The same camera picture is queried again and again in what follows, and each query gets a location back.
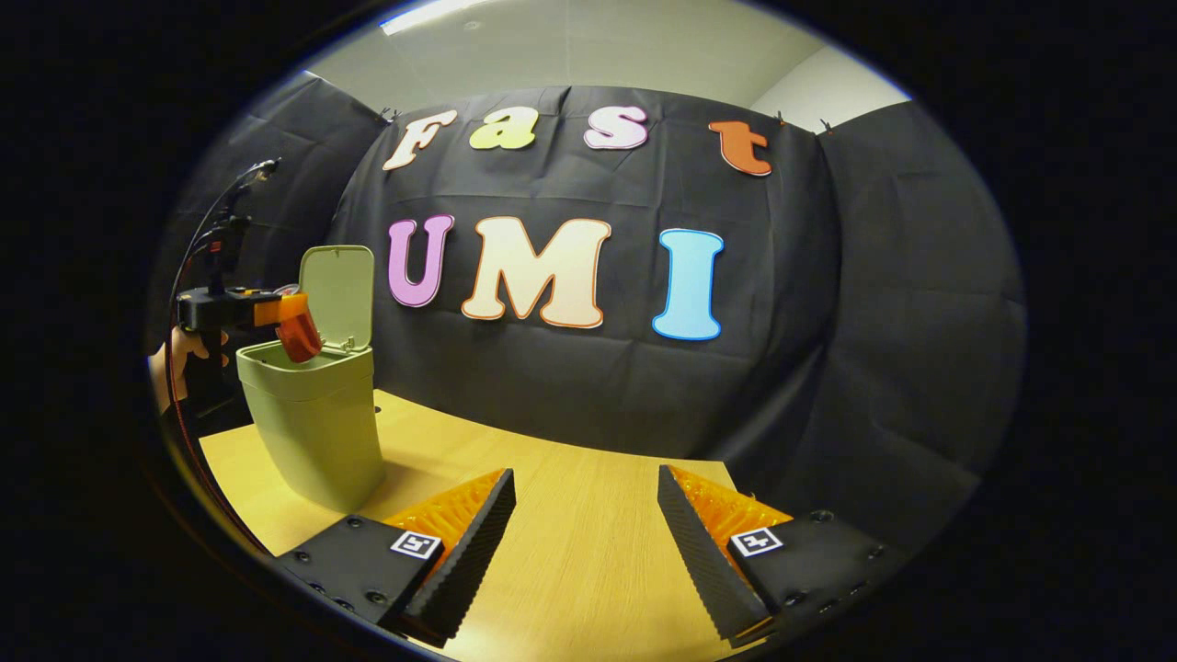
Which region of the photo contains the red pop can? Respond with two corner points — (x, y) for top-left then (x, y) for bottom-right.
(274, 315), (325, 363)

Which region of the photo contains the black backdrop cloth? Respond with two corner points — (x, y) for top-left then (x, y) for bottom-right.
(147, 72), (1026, 553)

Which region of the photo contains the pale green desktop garbage bin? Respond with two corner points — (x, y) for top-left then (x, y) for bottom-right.
(236, 245), (387, 514)

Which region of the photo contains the wooden desktop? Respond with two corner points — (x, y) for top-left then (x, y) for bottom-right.
(198, 388), (766, 662)

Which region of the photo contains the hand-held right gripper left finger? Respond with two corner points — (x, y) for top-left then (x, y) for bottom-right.
(276, 467), (518, 646)

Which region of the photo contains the thin dark cable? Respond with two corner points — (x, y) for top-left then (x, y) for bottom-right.
(166, 158), (277, 553)

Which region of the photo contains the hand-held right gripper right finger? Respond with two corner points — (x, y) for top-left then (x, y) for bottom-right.
(656, 464), (907, 645)

